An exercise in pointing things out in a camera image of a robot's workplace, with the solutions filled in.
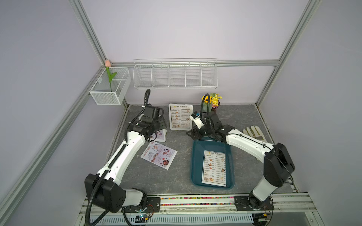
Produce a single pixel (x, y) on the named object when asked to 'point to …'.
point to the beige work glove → (255, 133)
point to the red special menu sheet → (159, 154)
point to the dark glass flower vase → (214, 109)
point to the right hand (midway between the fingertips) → (190, 129)
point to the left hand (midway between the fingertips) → (162, 123)
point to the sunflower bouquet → (214, 101)
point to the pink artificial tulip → (111, 76)
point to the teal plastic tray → (198, 147)
